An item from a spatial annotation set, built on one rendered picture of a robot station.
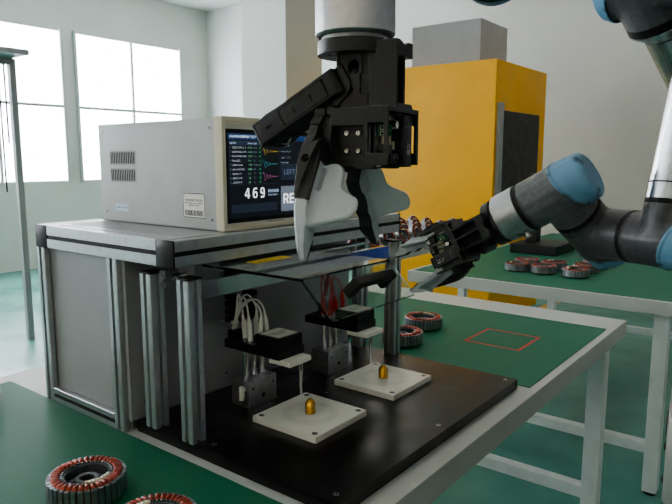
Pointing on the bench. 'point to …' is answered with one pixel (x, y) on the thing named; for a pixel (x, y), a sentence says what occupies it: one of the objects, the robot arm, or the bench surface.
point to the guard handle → (369, 281)
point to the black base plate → (270, 458)
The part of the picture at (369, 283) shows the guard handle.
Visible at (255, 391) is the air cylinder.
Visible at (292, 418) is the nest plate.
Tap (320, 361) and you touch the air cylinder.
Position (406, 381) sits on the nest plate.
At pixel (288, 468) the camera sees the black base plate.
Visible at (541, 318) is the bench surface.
